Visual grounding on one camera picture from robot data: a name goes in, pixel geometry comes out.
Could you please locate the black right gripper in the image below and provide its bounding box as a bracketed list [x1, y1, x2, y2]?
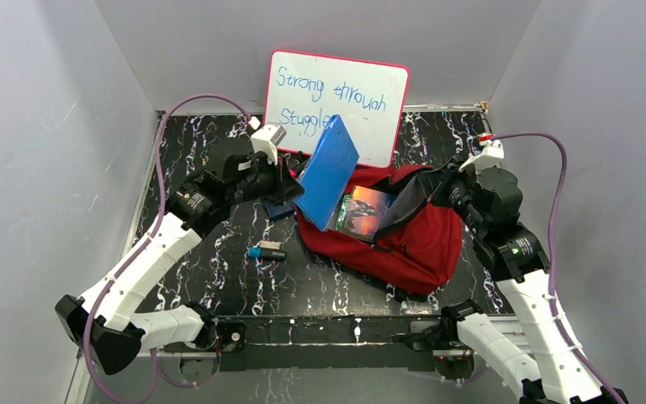
[417, 156, 487, 237]

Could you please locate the blue notebook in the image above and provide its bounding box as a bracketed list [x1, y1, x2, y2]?
[294, 114, 359, 231]

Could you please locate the red student backpack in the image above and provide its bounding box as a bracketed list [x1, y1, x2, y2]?
[294, 162, 463, 296]

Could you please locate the Jane Eyre paperback book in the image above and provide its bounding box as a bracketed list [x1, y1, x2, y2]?
[334, 185, 396, 242]

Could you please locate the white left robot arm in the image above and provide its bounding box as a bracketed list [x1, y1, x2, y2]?
[56, 136, 304, 375]

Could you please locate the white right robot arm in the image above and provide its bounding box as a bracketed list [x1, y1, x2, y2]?
[419, 165, 627, 403]

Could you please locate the dark blue wallet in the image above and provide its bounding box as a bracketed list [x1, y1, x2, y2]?
[264, 202, 295, 221]

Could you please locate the small grey eraser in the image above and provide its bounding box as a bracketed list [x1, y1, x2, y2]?
[258, 241, 281, 250]

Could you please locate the black blue marker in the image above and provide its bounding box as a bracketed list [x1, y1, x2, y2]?
[246, 247, 288, 261]

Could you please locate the pink framed whiteboard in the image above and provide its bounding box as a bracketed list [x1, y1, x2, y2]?
[263, 50, 410, 167]

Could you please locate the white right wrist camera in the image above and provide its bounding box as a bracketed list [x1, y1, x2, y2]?
[458, 133, 505, 174]

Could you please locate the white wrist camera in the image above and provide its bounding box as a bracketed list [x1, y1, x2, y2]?
[458, 133, 505, 174]
[250, 123, 287, 166]

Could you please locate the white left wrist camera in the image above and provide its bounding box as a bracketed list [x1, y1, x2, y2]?
[250, 123, 287, 166]

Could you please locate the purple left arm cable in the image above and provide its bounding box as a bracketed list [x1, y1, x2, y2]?
[82, 93, 257, 404]

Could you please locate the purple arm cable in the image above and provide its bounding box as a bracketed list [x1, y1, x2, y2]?
[490, 132, 627, 404]
[82, 93, 257, 404]

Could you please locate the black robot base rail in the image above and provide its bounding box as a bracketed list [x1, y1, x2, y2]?
[165, 315, 475, 380]

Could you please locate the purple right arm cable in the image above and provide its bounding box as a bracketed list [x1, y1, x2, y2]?
[490, 132, 627, 404]

